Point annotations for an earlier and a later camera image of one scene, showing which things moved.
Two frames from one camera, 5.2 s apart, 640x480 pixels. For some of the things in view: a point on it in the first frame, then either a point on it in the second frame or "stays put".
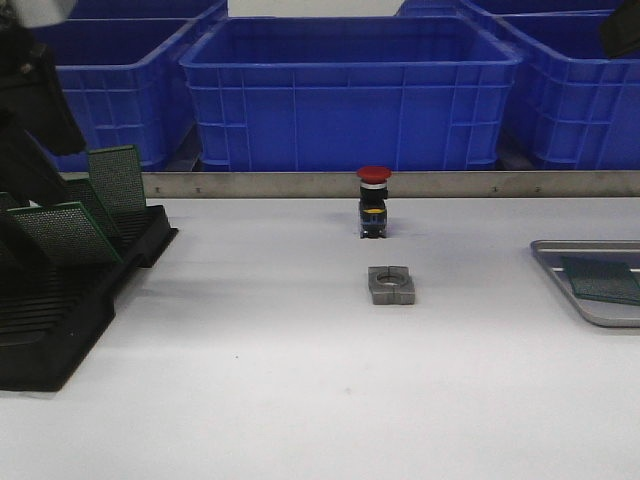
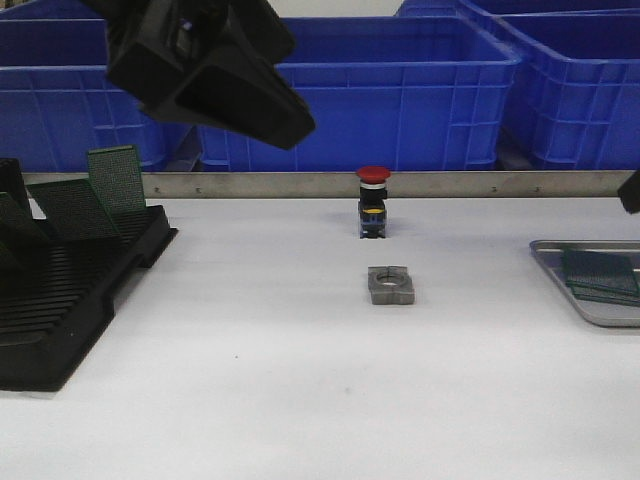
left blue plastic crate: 124,83 stays put
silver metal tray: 593,311 stays put
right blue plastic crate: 574,106 stays put
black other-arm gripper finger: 620,29 to 629,193
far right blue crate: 443,8 stays put
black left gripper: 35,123 to 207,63
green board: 66,231 to 609,267
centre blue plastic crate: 333,93 stays put
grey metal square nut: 391,285 stays put
